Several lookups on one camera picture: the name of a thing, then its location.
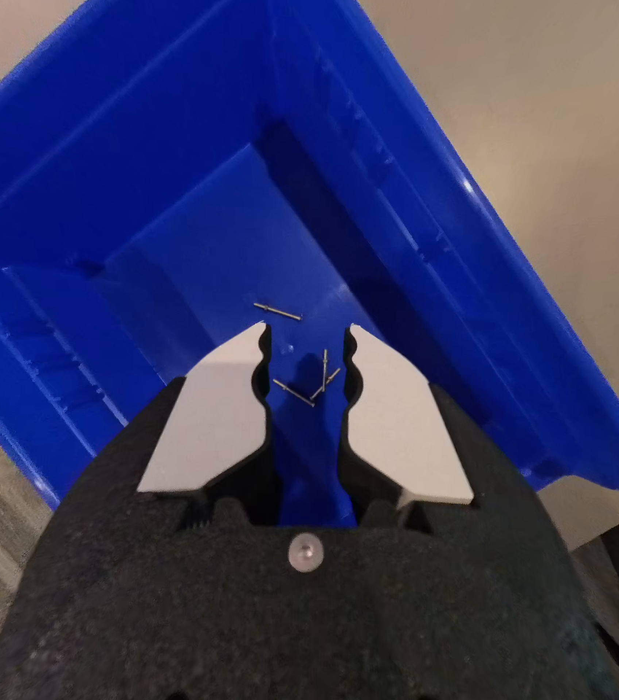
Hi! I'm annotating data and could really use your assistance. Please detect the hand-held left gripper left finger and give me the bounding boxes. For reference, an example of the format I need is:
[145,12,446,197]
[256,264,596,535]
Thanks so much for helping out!
[136,322,283,528]

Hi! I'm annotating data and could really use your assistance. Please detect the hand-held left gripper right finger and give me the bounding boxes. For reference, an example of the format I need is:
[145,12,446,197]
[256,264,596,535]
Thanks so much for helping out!
[338,324,475,528]

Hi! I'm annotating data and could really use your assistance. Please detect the blue plastic bin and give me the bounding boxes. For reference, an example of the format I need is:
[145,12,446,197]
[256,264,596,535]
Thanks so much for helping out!
[0,0,619,512]

